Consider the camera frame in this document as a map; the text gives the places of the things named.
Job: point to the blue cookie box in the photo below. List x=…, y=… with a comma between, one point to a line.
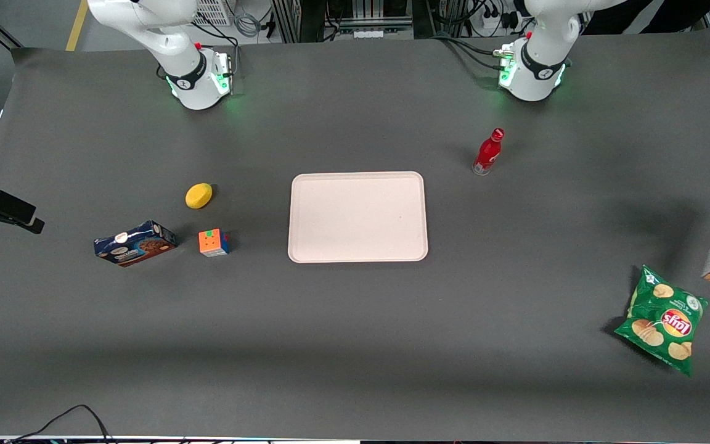
x=136, y=245

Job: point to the yellow lemon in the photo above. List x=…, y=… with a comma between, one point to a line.
x=198, y=196

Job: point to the pale pink plastic tray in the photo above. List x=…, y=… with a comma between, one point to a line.
x=358, y=216

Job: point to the white power strip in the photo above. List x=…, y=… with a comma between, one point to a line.
x=498, y=20
x=369, y=33

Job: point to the black metal rack frame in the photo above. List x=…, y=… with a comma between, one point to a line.
x=299, y=18

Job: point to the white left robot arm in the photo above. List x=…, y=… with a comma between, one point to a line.
x=537, y=71

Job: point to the orange puzzle cube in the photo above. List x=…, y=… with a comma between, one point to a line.
x=212, y=242

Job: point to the green chips bag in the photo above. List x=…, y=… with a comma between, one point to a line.
x=663, y=320

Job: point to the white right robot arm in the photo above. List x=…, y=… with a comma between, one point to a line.
x=191, y=74

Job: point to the red drink bottle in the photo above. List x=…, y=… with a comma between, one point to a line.
x=487, y=154

